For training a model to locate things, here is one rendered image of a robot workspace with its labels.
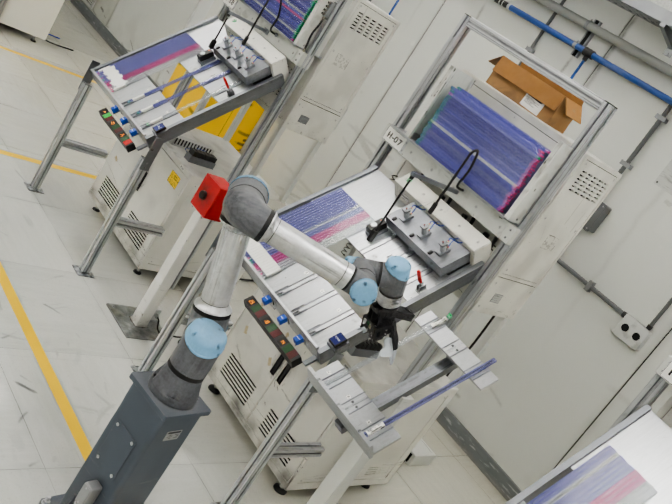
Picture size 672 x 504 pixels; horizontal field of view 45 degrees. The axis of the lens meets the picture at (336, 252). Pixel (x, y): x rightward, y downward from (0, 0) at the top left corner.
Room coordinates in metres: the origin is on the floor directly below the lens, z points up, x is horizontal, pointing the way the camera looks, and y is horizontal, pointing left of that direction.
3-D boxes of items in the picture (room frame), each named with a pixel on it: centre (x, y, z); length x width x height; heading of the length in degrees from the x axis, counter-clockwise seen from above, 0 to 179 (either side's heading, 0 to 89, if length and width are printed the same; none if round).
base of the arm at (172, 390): (2.06, 0.17, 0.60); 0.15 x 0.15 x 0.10
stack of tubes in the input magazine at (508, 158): (3.07, -0.25, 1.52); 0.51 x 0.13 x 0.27; 50
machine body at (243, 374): (3.20, -0.28, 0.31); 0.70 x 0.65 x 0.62; 50
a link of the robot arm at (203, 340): (2.07, 0.17, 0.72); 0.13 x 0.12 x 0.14; 11
